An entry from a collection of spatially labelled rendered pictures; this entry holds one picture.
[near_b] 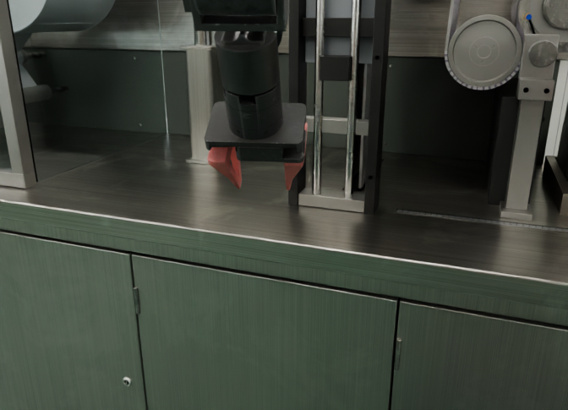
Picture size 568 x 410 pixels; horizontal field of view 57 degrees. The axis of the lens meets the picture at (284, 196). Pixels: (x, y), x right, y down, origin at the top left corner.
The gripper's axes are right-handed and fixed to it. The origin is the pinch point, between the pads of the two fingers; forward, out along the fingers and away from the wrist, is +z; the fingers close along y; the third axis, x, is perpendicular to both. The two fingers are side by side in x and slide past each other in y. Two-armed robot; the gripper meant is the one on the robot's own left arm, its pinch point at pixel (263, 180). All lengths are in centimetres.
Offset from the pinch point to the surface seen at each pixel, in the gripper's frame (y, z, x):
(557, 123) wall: -145, 179, -225
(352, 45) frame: -10.4, 2.8, -33.5
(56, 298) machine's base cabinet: 48, 47, -8
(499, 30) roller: -35, 4, -41
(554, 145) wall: -145, 192, -218
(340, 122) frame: -8.7, 14.6, -28.1
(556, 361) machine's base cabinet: -41, 29, 7
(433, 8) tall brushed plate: -29, 18, -73
